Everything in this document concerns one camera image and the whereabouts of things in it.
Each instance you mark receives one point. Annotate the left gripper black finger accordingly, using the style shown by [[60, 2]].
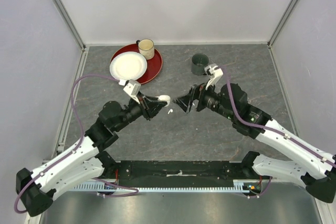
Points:
[[156, 106], [149, 100]]

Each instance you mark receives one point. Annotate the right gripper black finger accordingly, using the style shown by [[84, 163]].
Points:
[[185, 102], [194, 93]]

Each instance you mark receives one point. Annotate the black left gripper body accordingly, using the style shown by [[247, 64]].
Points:
[[146, 110]]

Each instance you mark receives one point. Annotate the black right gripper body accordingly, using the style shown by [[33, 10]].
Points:
[[201, 90]]

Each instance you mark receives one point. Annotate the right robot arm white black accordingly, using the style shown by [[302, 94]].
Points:
[[307, 166]]

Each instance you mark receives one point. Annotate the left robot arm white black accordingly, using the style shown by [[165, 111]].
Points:
[[87, 158]]

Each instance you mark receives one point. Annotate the dark green mug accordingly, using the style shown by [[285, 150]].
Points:
[[199, 62]]

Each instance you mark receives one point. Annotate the white paper plate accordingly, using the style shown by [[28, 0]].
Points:
[[128, 66]]

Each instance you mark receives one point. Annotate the cream ceramic mug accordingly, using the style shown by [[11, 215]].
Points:
[[146, 48]]

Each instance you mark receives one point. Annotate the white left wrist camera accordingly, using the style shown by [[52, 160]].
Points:
[[131, 88]]

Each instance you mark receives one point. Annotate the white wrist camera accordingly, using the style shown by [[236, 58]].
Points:
[[215, 73], [131, 88]]

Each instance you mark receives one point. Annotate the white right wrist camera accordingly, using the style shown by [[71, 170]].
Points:
[[215, 73]]

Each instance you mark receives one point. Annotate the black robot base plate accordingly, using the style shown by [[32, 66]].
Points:
[[182, 174]]

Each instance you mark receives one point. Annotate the slotted grey cable duct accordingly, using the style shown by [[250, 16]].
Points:
[[100, 187]]

